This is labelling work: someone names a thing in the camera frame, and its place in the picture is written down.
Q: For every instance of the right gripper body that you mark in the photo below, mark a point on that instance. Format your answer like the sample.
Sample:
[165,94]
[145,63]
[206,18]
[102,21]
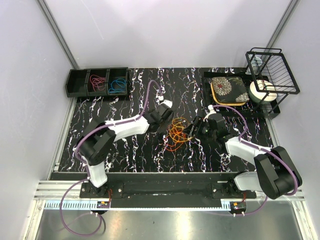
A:
[203,129]

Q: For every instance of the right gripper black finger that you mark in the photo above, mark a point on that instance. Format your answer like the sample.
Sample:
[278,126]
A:
[193,134]
[192,127]

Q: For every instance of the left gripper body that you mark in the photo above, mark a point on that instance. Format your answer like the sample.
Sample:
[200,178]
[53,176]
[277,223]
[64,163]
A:
[163,122]

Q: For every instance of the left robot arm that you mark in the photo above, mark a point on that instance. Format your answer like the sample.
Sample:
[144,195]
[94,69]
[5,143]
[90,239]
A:
[98,138]

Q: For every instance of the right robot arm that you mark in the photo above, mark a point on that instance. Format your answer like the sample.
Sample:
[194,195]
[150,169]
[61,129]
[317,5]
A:
[275,173]

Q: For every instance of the floral square plate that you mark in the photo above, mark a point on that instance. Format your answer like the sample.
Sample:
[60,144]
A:
[229,91]

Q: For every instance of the black three-compartment bin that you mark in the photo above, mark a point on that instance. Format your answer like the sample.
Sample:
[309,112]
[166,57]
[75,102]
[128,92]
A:
[98,82]

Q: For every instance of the white green bowl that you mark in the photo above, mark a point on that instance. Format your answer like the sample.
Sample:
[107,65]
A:
[265,92]

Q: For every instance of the glass cup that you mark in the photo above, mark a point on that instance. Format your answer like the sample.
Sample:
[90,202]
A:
[255,64]

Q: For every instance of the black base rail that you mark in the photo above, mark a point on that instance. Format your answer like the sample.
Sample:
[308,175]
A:
[217,185]

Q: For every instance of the black wire dish rack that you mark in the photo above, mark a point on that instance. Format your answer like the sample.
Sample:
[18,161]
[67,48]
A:
[276,70]

